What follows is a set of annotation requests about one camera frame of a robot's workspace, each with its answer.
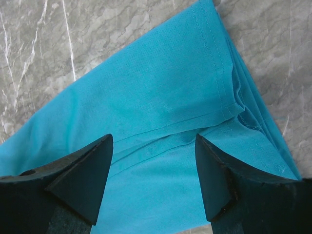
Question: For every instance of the turquoise t shirt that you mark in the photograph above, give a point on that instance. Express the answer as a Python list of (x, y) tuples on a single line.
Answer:
[(183, 78)]

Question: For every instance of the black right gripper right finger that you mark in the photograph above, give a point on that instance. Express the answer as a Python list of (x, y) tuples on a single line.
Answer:
[(241, 199)]

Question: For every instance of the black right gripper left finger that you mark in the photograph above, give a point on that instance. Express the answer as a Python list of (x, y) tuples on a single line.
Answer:
[(61, 197)]

